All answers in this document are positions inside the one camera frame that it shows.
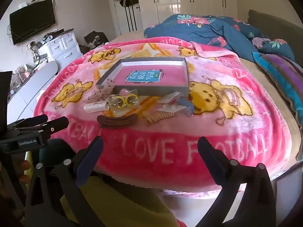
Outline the yellow hoop earrings packet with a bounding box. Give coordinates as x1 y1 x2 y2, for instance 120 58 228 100
105 93 140 111

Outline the black television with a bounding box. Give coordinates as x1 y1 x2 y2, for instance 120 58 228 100
9 0 56 45

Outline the person's left hand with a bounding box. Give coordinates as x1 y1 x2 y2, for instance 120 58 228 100
19 159 32 182

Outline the blue hair clip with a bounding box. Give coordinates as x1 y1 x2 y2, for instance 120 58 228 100
176 98 195 118

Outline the brown hair clip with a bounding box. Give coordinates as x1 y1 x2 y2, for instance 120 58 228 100
97 113 138 128

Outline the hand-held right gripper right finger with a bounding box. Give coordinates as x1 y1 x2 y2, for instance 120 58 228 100
196 137 277 227

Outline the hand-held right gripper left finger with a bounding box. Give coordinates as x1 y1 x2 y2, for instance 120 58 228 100
24 136 105 227

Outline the grey shallow cardboard box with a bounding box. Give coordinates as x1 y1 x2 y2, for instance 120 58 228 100
96 57 191 98

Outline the black bag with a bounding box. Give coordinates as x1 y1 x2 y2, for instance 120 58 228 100
84 31 109 50

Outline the purple cloth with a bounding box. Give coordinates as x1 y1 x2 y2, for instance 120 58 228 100
252 38 270 49

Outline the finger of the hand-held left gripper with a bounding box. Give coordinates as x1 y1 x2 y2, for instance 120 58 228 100
16 117 70 138
7 115 48 129

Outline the white oval board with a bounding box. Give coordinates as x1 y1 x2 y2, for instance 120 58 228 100
7 60 58 116

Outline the small pink accessory packet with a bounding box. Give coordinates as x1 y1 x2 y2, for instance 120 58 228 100
118 87 139 97

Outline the white drawer cabinet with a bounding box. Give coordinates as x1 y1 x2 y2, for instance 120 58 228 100
38 32 83 64

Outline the white door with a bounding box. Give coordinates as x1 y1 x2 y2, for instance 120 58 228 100
106 0 144 37

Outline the white wardrobe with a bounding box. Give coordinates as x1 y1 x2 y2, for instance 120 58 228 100
153 0 238 25

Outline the beige spiral hair tie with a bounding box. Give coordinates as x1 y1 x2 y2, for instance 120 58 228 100
142 111 176 126

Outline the dotted sheer scrunchie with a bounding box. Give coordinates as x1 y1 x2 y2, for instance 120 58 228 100
84 79 116 104

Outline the beige bed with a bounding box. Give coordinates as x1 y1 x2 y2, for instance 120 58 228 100
110 28 303 168

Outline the striped pillow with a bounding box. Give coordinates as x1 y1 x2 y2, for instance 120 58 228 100
252 52 303 126

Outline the pink printed blanket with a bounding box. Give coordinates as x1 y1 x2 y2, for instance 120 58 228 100
33 37 290 192

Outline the blue floral quilt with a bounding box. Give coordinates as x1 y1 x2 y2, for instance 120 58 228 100
144 14 296 62

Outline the green headboard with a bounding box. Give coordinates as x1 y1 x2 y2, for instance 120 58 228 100
247 9 303 43

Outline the person's yellow clothing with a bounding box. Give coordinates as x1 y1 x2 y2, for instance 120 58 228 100
59 175 180 227

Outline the white translucent hair clip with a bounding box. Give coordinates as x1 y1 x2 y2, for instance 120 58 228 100
83 102 110 114

